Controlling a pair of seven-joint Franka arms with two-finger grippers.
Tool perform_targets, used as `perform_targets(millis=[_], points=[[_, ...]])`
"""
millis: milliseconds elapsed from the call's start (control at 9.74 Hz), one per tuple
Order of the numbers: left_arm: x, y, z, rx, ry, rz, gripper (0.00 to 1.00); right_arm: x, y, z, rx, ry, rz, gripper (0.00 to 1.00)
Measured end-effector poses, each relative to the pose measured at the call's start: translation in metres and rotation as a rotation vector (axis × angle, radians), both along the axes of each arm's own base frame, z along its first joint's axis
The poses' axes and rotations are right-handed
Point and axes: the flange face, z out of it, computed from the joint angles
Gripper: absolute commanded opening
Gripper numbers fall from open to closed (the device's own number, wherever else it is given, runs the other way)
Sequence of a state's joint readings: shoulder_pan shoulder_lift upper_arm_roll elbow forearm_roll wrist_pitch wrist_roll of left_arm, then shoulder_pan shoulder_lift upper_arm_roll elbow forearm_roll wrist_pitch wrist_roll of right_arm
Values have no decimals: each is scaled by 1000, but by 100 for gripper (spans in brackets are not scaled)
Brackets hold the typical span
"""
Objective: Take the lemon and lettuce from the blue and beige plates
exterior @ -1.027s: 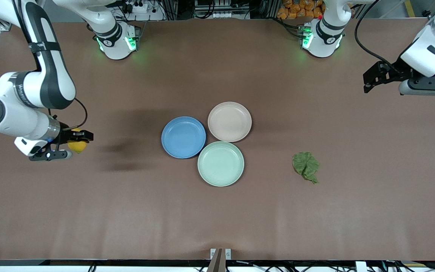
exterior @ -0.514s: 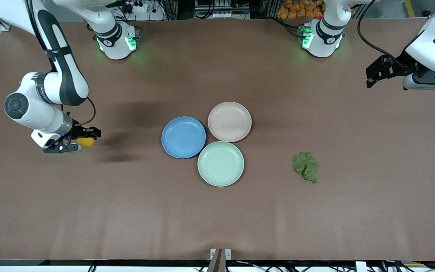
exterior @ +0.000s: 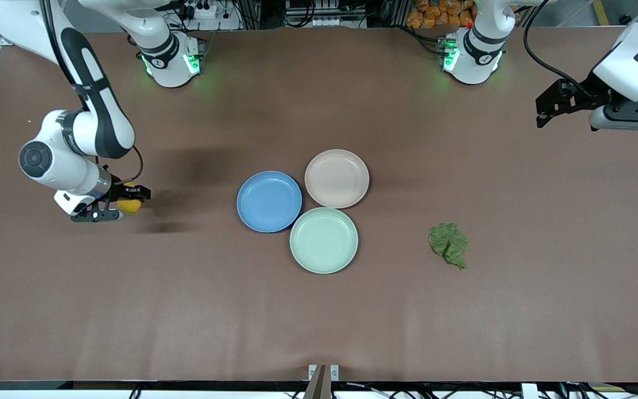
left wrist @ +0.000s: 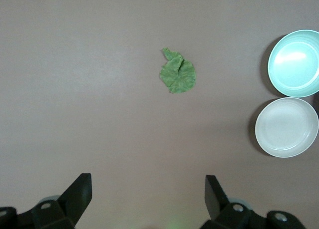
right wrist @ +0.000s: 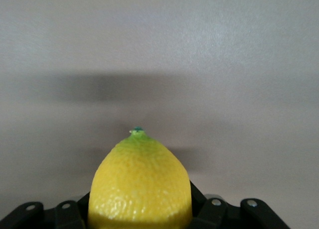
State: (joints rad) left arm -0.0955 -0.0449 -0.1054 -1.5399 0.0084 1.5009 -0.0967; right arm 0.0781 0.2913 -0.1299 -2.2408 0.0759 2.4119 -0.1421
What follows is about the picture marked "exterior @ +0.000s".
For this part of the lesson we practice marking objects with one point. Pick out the beige plate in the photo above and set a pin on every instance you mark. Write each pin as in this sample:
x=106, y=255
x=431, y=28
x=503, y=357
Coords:
x=336, y=178

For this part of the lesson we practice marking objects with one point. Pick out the brown table cover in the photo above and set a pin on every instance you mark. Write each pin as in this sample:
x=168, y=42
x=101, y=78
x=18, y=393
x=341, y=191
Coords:
x=130, y=305

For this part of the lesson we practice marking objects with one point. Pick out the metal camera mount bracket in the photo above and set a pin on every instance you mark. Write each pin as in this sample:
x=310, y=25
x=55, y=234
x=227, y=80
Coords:
x=323, y=377

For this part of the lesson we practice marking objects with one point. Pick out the green lettuce leaf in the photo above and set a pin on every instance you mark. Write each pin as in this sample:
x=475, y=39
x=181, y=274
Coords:
x=447, y=243

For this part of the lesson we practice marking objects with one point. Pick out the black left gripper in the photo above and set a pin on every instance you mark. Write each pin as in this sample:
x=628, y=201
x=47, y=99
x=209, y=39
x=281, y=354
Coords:
x=589, y=92

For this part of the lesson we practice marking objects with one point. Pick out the grey electronics box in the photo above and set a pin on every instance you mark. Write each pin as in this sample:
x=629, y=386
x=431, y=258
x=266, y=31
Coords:
x=324, y=14

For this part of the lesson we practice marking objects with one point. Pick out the white power strip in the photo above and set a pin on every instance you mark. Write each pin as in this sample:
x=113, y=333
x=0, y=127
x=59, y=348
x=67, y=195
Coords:
x=200, y=10

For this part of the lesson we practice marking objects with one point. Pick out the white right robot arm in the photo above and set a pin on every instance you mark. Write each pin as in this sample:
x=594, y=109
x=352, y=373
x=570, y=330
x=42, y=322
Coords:
x=70, y=160

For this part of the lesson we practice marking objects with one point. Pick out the orange snack bag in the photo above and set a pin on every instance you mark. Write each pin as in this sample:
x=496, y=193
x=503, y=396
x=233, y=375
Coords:
x=435, y=14

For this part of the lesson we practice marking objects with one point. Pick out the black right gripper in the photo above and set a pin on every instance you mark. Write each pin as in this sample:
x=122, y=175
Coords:
x=118, y=192

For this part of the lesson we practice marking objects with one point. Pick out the light green plate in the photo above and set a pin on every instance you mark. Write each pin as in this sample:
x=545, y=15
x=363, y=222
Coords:
x=323, y=241

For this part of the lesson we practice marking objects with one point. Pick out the blue plate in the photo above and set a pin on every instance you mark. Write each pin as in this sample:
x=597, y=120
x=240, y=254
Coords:
x=269, y=201

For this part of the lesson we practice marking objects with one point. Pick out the yellow lemon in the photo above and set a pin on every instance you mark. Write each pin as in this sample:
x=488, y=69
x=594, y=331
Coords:
x=129, y=208

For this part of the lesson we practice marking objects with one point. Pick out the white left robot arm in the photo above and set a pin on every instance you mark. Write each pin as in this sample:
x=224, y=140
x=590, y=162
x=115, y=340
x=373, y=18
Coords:
x=477, y=58

